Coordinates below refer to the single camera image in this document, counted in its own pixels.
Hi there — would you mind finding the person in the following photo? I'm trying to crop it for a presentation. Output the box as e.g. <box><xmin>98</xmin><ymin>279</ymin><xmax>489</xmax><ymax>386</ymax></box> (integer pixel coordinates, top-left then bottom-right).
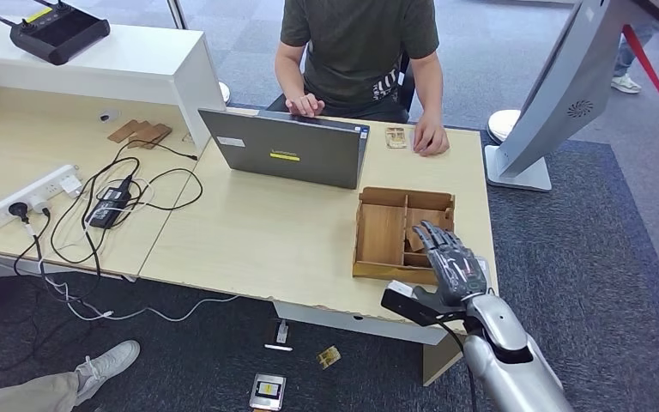
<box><xmin>267</xmin><ymin>0</ymin><xmax>451</xmax><ymax>157</ymax></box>
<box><xmin>0</xmin><ymin>340</ymin><xmax>142</xmax><ymax>412</ymax></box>
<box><xmin>610</xmin><ymin>31</ymin><xmax>644</xmax><ymax>95</ymax></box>

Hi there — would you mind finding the person's right hand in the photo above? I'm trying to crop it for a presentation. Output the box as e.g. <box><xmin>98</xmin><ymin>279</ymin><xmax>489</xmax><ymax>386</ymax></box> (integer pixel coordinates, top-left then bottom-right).
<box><xmin>285</xmin><ymin>92</ymin><xmax>326</xmax><ymax>118</ymax></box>

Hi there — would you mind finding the white cable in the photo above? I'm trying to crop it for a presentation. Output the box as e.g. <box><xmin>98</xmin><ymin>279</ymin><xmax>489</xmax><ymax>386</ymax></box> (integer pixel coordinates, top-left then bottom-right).
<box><xmin>0</xmin><ymin>224</ymin><xmax>239</xmax><ymax>324</ymax></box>

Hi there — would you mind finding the black mains cable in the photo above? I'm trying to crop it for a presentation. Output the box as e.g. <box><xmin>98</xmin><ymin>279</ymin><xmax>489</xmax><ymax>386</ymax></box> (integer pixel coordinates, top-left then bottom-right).
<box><xmin>12</xmin><ymin>210</ymin><xmax>105</xmax><ymax>302</ymax></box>

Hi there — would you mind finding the small wooden cutout piece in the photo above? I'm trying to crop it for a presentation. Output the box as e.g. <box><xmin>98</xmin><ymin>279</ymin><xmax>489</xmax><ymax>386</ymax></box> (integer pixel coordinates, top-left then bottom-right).
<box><xmin>384</xmin><ymin>126</ymin><xmax>408</xmax><ymax>151</ymax></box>

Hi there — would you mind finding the small white floor device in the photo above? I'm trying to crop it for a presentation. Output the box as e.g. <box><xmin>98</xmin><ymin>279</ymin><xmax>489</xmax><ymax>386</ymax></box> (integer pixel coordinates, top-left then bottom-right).
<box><xmin>263</xmin><ymin>319</ymin><xmax>294</xmax><ymax>353</ymax></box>

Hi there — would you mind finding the white charger plug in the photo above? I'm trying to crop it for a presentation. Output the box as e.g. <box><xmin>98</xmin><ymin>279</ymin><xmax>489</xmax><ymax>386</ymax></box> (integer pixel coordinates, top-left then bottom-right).
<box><xmin>59</xmin><ymin>173</ymin><xmax>84</xmax><ymax>198</ymax></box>

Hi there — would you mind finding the silver floor socket box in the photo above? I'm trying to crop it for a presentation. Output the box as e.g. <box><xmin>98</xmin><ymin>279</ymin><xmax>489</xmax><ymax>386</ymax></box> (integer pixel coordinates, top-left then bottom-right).
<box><xmin>248</xmin><ymin>373</ymin><xmax>287</xmax><ymax>412</ymax></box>

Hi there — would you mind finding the black office chair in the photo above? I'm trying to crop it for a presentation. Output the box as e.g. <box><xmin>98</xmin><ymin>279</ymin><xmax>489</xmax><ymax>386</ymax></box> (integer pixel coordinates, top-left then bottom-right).
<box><xmin>397</xmin><ymin>53</ymin><xmax>417</xmax><ymax>112</ymax></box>

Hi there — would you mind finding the small gold cutout piece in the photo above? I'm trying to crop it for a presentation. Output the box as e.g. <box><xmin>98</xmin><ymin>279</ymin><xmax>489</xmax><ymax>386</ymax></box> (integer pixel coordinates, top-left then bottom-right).
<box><xmin>317</xmin><ymin>345</ymin><xmax>342</xmax><ymax>371</ymax></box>

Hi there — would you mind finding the grey display kiosk stand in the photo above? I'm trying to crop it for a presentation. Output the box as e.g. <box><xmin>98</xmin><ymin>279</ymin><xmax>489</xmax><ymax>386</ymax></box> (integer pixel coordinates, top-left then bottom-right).
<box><xmin>484</xmin><ymin>0</ymin><xmax>659</xmax><ymax>193</ymax></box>

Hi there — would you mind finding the red barrier tape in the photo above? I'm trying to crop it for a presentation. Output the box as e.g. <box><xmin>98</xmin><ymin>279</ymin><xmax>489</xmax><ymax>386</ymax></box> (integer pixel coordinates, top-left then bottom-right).
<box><xmin>622</xmin><ymin>24</ymin><xmax>659</xmax><ymax>143</ymax></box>

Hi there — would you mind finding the grey metal pole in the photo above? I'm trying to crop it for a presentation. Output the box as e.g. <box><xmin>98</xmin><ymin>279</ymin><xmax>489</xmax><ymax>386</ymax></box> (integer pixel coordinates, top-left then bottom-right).
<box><xmin>166</xmin><ymin>0</ymin><xmax>189</xmax><ymax>31</ymax></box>

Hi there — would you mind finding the flat wooden key card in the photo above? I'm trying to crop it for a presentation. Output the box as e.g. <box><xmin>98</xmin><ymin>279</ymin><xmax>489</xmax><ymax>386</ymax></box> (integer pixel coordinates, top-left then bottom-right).
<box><xmin>406</xmin><ymin>208</ymin><xmax>449</xmax><ymax>232</ymax></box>

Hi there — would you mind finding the black remote controller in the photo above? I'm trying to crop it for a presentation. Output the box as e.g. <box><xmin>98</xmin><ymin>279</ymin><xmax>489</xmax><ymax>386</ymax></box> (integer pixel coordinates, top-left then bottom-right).
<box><xmin>0</xmin><ymin>0</ymin><xmax>112</xmax><ymax>66</ymax></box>

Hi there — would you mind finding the black power adapter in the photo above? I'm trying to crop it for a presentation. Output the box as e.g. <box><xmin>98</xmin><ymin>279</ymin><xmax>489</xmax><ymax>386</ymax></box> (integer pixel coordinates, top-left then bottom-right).
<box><xmin>86</xmin><ymin>180</ymin><xmax>135</xmax><ymax>231</ymax></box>

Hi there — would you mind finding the white desk support bar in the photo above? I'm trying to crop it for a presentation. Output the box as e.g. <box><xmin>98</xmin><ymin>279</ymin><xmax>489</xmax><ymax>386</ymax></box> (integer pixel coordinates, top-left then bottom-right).
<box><xmin>0</xmin><ymin>258</ymin><xmax>136</xmax><ymax>284</ymax></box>

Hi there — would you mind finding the black charger cable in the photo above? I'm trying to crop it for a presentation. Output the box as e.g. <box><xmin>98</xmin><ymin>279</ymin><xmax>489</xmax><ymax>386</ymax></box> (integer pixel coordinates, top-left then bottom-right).
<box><xmin>49</xmin><ymin>139</ymin><xmax>205</xmax><ymax>269</ymax></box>

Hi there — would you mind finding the tilted wooden key card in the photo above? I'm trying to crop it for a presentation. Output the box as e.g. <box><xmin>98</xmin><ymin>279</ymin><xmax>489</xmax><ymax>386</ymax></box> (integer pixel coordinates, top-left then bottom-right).
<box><xmin>406</xmin><ymin>224</ymin><xmax>430</xmax><ymax>253</ymax></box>

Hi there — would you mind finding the wooden desk leg panel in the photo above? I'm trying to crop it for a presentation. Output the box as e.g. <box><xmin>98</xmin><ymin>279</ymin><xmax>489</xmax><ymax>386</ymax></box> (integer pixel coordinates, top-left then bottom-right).
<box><xmin>422</xmin><ymin>332</ymin><xmax>467</xmax><ymax>388</ymax></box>

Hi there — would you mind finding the white power strip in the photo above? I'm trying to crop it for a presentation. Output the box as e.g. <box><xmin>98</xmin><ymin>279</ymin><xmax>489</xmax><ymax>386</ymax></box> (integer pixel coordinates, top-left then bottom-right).
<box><xmin>0</xmin><ymin>165</ymin><xmax>84</xmax><ymax>230</ymax></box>

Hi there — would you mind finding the wooden compartment box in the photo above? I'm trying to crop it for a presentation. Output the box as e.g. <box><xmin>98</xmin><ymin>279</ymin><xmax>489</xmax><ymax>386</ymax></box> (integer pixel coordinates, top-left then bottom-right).
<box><xmin>352</xmin><ymin>186</ymin><xmax>456</xmax><ymax>286</ymax></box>

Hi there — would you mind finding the white raised counter shelf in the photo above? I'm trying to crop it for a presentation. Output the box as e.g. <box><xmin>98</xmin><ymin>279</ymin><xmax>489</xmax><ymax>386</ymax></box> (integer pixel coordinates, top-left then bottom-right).
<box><xmin>0</xmin><ymin>12</ymin><xmax>227</xmax><ymax>157</ymax></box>

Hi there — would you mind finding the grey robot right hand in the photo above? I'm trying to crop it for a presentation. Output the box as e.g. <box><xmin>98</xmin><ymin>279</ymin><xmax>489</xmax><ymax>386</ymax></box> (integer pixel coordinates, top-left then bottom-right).
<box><xmin>411</xmin><ymin>220</ymin><xmax>490</xmax><ymax>311</ymax></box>

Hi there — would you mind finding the grey laptop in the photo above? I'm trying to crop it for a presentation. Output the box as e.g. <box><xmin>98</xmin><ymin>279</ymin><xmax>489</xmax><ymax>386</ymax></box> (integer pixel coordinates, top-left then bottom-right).
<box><xmin>197</xmin><ymin>107</ymin><xmax>371</xmax><ymax>191</ymax></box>

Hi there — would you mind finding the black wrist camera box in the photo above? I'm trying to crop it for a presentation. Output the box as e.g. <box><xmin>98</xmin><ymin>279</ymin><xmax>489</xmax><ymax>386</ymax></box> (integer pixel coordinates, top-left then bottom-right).
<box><xmin>380</xmin><ymin>280</ymin><xmax>456</xmax><ymax>328</ymax></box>

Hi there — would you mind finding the person's left hand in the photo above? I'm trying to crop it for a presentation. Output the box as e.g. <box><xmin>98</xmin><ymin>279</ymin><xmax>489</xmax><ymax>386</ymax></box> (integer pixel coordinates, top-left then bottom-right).
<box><xmin>413</xmin><ymin>116</ymin><xmax>451</xmax><ymax>157</ymax></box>

